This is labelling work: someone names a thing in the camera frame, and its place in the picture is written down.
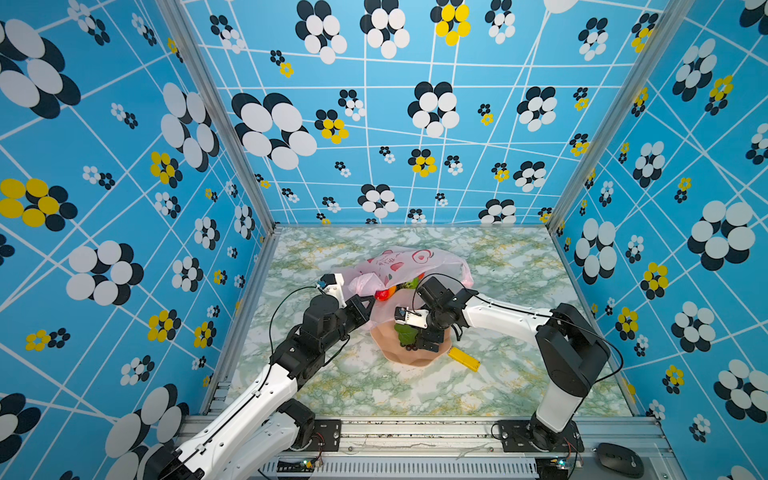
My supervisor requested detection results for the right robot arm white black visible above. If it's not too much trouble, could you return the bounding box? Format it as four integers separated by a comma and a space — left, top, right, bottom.
395, 274, 611, 451

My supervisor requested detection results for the yellow rectangular block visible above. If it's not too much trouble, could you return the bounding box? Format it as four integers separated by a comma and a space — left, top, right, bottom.
448, 347, 481, 372

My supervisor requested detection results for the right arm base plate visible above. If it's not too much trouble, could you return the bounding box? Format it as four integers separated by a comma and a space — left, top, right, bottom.
491, 419, 584, 454

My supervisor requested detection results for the green crinkled fruit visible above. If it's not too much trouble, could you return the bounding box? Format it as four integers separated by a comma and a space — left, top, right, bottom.
403, 277, 420, 289

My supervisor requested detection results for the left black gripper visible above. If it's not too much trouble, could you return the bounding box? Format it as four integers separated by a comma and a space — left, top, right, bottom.
321, 293, 376, 355

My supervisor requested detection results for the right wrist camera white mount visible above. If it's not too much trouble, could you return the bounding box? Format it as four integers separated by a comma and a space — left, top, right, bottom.
394, 306, 429, 330

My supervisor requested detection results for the pink translucent plastic bag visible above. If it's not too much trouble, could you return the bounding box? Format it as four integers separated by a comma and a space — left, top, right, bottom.
341, 246, 474, 298

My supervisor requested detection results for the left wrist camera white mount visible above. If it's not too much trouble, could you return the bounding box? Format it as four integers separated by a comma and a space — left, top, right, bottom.
316, 273, 346, 308

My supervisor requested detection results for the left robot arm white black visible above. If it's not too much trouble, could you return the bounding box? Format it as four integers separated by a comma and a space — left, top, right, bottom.
138, 293, 376, 479

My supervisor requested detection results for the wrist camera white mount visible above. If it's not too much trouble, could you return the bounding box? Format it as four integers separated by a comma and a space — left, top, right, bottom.
316, 273, 346, 308
394, 306, 429, 330

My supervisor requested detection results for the green grape leaf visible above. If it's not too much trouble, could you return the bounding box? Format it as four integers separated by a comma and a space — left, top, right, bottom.
394, 323, 419, 345

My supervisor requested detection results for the aluminium front rail frame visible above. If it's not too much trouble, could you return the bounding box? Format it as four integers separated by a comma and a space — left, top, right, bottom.
157, 413, 688, 480

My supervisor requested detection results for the black computer mouse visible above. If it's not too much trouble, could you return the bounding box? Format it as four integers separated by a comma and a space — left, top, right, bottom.
596, 442, 645, 479

